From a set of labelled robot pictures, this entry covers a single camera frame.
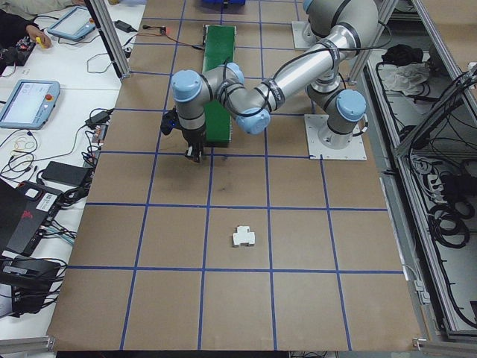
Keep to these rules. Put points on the small yellow object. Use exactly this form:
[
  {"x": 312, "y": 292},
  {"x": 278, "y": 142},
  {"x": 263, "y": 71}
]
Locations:
[{"x": 43, "y": 43}]

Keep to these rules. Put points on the forearm in black sleeve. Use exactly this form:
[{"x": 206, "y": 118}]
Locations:
[{"x": 11, "y": 26}]

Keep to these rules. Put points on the bystander bare hand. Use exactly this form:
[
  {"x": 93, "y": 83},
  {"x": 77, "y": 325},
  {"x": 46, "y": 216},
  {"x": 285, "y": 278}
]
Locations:
[{"x": 33, "y": 30}]

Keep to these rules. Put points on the green conveyor belt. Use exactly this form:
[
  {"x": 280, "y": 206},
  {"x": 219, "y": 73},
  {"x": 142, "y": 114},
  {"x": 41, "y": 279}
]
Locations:
[{"x": 220, "y": 44}]

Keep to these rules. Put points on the small brown relay board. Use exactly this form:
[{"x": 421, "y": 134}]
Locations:
[{"x": 98, "y": 134}]

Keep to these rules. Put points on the white plastic terminal block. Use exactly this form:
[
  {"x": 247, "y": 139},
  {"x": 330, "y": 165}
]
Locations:
[{"x": 244, "y": 238}]

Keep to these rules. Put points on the small black power adapter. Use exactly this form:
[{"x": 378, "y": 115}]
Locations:
[
  {"x": 124, "y": 25},
  {"x": 97, "y": 117}
]

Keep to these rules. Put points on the small silver tape roll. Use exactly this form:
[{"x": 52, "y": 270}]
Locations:
[{"x": 126, "y": 48}]

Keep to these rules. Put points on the small circuit board red LED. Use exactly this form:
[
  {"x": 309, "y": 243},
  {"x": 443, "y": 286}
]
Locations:
[{"x": 162, "y": 30}]

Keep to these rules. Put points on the large black power brick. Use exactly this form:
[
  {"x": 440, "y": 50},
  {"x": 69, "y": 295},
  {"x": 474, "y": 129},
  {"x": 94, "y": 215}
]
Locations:
[{"x": 65, "y": 173}]

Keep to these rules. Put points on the blue plastic bin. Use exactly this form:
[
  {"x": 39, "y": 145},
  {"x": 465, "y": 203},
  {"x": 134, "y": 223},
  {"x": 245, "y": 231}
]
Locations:
[{"x": 223, "y": 2}]

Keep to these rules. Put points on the blue-grey teach pendant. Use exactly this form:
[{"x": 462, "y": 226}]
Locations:
[
  {"x": 28, "y": 104},
  {"x": 71, "y": 24}
]

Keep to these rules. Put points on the yellow rubber bands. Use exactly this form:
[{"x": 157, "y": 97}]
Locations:
[{"x": 23, "y": 141}]

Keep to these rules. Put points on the black computer with red logo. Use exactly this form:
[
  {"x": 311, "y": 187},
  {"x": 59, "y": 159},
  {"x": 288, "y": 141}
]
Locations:
[{"x": 22, "y": 223}]

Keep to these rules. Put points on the red and black device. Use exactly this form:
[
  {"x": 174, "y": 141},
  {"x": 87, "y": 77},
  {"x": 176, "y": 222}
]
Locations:
[{"x": 24, "y": 44}]

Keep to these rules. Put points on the beige cloth sleeve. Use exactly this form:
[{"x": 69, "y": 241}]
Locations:
[{"x": 37, "y": 5}]

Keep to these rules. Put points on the black electronics box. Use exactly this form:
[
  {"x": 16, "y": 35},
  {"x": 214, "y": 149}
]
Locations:
[{"x": 26, "y": 283}]

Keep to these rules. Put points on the white crumpled cloth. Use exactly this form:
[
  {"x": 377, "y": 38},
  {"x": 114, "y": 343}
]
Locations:
[{"x": 406, "y": 78}]

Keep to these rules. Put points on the black crumpled cloth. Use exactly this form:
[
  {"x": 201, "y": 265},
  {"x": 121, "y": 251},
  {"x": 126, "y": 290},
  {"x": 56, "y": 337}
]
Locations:
[{"x": 402, "y": 54}]

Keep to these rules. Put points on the white power strip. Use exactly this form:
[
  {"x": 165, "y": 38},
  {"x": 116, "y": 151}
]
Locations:
[{"x": 432, "y": 179}]

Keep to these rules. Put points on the aluminium corner bar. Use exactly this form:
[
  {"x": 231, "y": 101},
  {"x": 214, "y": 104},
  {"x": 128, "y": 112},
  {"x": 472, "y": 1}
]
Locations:
[
  {"x": 447, "y": 345},
  {"x": 26, "y": 345}
]

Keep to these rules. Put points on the black power supply box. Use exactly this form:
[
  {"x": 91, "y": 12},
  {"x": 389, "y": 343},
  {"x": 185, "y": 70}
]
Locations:
[{"x": 454, "y": 186}]

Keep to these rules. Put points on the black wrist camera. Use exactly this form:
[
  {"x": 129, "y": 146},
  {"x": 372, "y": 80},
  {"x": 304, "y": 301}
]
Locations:
[{"x": 169, "y": 121}]

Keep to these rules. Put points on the aluminium frame post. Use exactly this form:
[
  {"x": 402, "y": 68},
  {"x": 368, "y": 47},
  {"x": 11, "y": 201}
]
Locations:
[
  {"x": 360, "y": 63},
  {"x": 113, "y": 37}
]

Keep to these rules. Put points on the white square base plate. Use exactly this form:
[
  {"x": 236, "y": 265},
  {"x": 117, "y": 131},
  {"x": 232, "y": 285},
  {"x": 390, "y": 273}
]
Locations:
[
  {"x": 298, "y": 37},
  {"x": 350, "y": 151}
]

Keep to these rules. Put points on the aluminium frame beam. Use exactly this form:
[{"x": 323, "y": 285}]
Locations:
[{"x": 443, "y": 44}]

